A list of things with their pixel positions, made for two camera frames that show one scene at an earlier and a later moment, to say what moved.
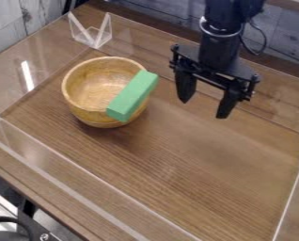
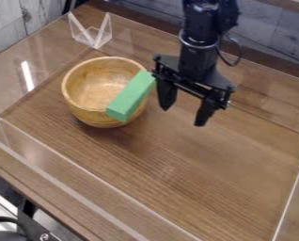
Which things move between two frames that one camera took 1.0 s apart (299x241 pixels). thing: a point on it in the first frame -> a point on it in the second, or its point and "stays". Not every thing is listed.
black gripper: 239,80 -> 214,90
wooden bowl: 92,83 stays
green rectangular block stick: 135,93 stays
